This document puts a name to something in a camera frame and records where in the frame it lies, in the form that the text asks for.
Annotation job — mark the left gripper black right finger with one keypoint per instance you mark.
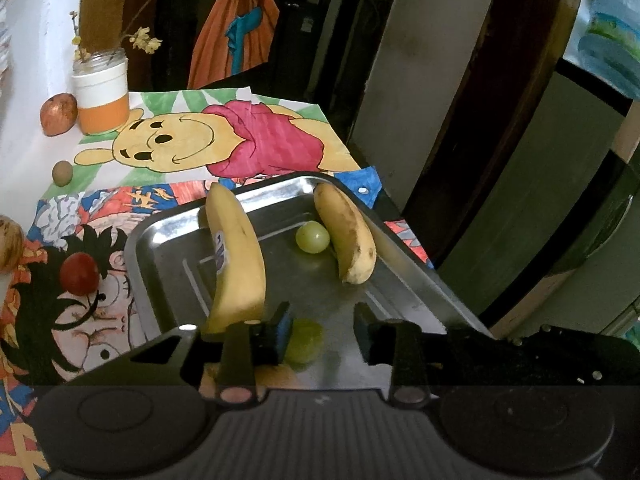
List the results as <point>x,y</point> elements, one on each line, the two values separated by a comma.
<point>428,364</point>

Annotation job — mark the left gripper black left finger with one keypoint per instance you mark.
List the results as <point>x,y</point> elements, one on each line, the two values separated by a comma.
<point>169,368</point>

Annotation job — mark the large yellow banana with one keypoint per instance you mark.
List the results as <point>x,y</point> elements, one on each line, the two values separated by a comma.
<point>240,287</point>

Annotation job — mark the green grape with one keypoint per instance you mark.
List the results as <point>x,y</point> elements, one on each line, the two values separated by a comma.
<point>312,238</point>
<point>306,341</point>

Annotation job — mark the small spotted banana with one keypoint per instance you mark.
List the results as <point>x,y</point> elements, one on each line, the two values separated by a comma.
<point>350,235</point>

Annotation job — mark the red cherry tomato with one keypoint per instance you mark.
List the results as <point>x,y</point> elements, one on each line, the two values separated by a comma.
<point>79,274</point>

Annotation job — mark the small brown longan fruit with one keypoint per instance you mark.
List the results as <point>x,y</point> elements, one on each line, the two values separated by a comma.
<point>62,173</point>

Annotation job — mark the metal baking tray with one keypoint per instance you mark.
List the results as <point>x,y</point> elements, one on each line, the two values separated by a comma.
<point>170,260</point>

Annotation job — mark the anime character drawing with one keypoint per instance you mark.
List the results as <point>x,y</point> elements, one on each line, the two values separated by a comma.
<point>50,336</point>

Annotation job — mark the red apple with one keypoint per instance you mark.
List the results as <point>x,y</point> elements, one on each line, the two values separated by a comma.
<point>58,114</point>

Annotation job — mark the white and orange jar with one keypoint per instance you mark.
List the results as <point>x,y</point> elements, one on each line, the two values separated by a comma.
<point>101,90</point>

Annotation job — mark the woman in orange dress painting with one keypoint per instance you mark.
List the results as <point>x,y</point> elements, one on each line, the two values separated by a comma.
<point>236,36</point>

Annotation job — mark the dried flower twig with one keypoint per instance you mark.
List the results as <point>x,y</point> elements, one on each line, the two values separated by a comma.
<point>140,38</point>

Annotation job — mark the blue water bottle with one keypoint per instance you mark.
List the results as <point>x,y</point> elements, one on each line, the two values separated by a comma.
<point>605,43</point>

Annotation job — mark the brown wooden door frame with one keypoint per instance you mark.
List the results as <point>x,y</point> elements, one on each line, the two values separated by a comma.
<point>100,24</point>

